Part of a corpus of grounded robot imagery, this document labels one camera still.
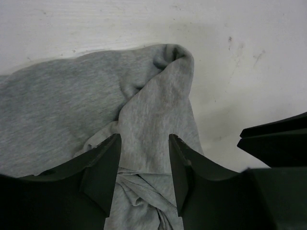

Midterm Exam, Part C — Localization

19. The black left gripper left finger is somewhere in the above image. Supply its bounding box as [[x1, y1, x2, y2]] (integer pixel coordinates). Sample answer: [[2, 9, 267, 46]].
[[0, 134, 121, 230]]

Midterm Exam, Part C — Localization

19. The grey tank top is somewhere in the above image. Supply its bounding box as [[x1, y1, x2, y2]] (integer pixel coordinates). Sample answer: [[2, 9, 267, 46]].
[[0, 44, 202, 230]]

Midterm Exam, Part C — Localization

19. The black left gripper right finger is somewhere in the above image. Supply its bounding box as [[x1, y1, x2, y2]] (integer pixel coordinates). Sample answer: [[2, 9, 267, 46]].
[[169, 134, 276, 230]]

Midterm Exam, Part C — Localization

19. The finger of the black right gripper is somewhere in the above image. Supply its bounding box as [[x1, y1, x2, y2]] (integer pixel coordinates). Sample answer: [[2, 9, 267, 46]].
[[237, 128, 307, 168], [240, 113, 307, 138]]

